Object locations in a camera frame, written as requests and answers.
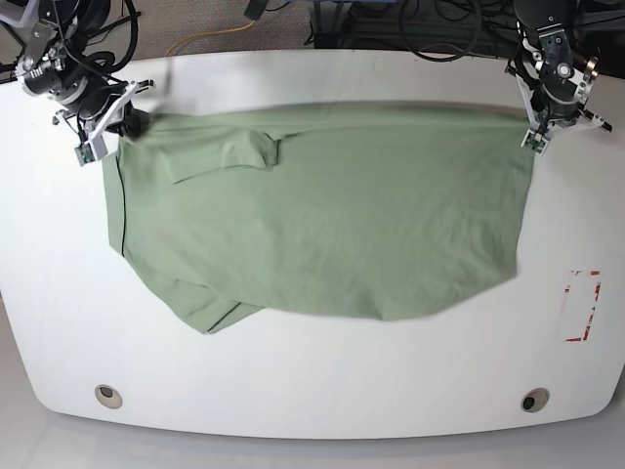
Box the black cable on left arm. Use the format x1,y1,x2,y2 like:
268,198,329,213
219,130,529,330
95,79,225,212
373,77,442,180
397,0,523,63

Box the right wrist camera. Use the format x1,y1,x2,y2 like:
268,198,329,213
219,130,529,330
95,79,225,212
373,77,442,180
74,138,108,166

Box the green T-shirt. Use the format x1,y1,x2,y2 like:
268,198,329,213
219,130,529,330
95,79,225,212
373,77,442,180
103,104,534,334

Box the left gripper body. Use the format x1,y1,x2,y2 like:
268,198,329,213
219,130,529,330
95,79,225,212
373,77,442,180
517,76,611,140

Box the right table grommet hole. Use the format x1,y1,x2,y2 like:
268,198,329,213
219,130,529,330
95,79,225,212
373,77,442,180
521,388,550,413

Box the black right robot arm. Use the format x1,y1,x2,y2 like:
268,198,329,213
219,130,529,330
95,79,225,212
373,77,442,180
15,1,148,144

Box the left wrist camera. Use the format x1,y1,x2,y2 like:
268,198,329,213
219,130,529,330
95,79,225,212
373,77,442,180
521,129,550,154

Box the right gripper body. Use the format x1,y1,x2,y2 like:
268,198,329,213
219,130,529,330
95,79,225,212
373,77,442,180
53,79,154,144

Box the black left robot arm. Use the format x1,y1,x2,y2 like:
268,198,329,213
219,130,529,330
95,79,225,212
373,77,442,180
507,1,612,152

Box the yellow cable on floor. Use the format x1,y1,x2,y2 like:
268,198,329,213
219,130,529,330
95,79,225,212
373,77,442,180
165,19,256,58

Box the table grommet hole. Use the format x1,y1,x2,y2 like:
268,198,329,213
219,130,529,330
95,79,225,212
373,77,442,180
95,385,123,409
521,388,550,413

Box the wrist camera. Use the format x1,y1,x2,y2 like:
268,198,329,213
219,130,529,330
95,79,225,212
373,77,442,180
74,138,108,166
521,129,550,154

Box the left table grommet hole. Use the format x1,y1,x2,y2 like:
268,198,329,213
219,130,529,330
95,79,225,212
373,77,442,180
95,385,123,409

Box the red tape rectangle marking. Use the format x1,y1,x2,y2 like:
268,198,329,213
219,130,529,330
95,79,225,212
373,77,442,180
559,270,603,344

